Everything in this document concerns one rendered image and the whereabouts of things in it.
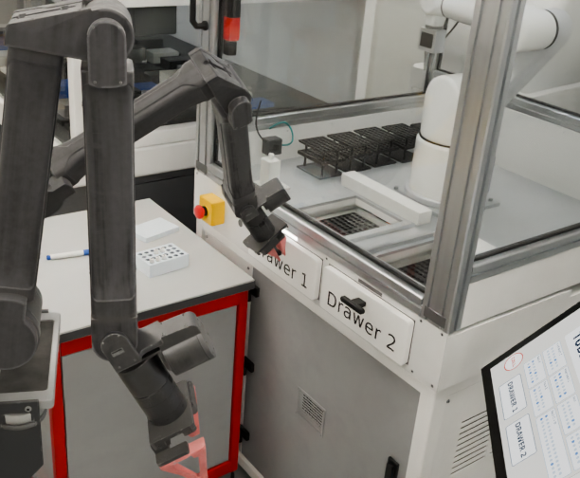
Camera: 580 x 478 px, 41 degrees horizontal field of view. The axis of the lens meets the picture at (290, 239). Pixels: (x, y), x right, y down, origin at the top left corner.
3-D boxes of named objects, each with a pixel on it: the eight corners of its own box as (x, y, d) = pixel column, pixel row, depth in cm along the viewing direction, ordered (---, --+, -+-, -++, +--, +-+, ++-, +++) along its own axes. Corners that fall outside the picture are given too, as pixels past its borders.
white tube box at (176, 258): (150, 278, 206) (150, 266, 205) (133, 266, 212) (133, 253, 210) (189, 266, 214) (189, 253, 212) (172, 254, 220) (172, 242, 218)
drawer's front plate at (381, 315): (401, 366, 168) (408, 322, 163) (318, 305, 189) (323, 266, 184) (407, 364, 169) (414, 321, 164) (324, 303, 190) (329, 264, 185)
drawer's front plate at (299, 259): (313, 301, 191) (317, 261, 186) (247, 253, 211) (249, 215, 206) (318, 299, 192) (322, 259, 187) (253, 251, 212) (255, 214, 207)
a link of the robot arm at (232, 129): (200, 67, 142) (226, 109, 137) (227, 56, 143) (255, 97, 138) (219, 193, 179) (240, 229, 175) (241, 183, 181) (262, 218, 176)
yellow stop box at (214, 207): (208, 227, 219) (209, 204, 216) (196, 217, 224) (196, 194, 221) (225, 224, 222) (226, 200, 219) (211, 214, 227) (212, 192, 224)
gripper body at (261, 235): (290, 228, 187) (277, 208, 182) (260, 257, 185) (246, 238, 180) (274, 217, 192) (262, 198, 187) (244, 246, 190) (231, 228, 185)
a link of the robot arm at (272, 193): (221, 184, 176) (239, 213, 172) (264, 156, 175) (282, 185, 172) (237, 205, 186) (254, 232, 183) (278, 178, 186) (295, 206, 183)
